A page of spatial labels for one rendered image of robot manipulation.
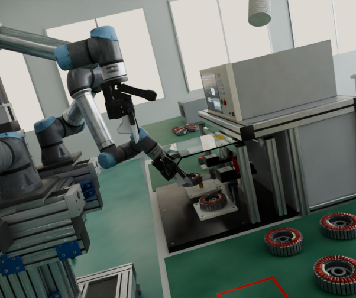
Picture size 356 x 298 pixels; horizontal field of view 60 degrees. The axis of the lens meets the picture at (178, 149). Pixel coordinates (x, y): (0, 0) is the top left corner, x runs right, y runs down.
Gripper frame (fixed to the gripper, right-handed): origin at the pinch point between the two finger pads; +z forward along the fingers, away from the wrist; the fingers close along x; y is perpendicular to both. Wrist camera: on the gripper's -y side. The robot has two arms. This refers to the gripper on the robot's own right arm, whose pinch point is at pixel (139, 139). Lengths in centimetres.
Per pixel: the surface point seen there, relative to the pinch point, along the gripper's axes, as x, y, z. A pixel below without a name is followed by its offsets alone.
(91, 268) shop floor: -133, 72, 115
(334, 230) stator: 21, -49, 37
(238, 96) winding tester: -6.7, -36.5, -4.9
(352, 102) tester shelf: 3, -71, 5
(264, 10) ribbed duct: -123, -100, -46
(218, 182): -14.8, -24.7, 27.2
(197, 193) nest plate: -35, -17, 37
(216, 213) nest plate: -10.0, -20.7, 37.0
